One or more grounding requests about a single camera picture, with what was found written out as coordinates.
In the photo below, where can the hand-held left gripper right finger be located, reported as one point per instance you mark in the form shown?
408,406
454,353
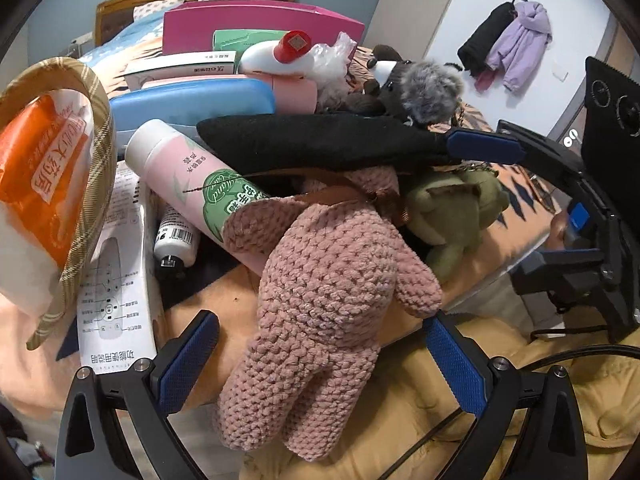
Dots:
460,367

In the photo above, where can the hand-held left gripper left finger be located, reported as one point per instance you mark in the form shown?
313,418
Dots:
187,362

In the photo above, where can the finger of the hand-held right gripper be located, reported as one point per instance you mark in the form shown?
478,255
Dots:
485,146
560,271

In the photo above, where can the pink crocheted plush toy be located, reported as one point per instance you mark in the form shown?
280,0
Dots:
325,310

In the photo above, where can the black felt pouch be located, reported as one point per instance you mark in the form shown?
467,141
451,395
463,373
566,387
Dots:
300,140

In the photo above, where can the plaid fabric basket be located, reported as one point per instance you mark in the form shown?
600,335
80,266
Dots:
96,160

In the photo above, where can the pink garment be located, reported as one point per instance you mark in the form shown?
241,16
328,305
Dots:
486,80

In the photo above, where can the green plush toy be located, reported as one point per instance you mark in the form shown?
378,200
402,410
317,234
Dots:
450,210

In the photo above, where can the grey brown furry plush toy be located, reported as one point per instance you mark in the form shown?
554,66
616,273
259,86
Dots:
425,91

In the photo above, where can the black coat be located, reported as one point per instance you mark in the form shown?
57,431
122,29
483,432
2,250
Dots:
482,42

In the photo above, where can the white printed carton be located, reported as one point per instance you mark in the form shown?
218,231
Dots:
120,280

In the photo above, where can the purple jacket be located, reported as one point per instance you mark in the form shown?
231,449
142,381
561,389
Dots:
522,40

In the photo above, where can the small black white bottle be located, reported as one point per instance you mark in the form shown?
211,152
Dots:
175,231

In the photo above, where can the cream wardrobe door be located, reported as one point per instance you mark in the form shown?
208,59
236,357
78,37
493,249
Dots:
425,5

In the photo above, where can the clear plastic wrapper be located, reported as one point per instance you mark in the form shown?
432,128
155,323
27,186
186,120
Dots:
327,57

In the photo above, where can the pink hard case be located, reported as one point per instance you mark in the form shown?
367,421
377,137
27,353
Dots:
296,97

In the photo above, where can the magenta cardboard box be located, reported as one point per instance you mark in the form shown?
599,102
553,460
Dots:
325,22

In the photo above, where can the pink green white bottle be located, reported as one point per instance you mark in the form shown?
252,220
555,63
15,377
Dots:
170,160

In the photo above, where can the white bottle with red cap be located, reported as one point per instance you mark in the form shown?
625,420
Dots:
260,61

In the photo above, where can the orange white plastic bag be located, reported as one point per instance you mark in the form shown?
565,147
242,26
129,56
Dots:
35,160

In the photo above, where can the blue hard case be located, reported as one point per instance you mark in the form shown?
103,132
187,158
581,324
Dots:
200,103

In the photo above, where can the green white small box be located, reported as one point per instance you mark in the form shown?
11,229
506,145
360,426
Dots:
235,40

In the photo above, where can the white flat box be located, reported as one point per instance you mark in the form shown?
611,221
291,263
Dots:
175,67

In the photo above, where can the patterned pillow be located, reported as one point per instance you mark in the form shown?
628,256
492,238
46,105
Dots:
160,7

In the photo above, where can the wooden headboard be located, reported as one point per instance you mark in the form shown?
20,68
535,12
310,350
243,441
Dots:
115,15

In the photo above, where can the white wall socket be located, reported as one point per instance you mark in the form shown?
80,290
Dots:
560,75

